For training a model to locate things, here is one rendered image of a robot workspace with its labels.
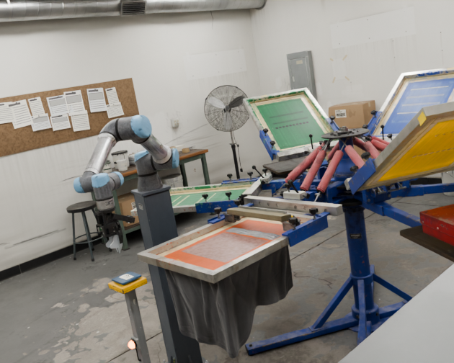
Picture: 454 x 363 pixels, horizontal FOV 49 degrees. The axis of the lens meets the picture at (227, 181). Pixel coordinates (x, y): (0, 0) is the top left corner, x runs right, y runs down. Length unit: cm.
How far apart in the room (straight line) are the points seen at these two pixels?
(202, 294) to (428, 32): 487
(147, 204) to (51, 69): 352
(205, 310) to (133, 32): 490
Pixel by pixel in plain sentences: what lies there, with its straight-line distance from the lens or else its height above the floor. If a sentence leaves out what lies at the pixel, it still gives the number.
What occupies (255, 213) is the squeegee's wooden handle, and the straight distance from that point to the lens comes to 263.
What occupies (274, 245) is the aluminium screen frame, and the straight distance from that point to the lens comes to 236.
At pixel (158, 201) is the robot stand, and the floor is 113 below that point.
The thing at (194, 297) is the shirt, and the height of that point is 78.
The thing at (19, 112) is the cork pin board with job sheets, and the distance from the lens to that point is 601.
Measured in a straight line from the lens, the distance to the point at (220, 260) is 236.
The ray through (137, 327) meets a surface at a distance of 244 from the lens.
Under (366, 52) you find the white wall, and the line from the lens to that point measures 697.
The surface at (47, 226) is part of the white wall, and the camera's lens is 618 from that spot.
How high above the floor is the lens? 179
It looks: 12 degrees down
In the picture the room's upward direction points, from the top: 9 degrees counter-clockwise
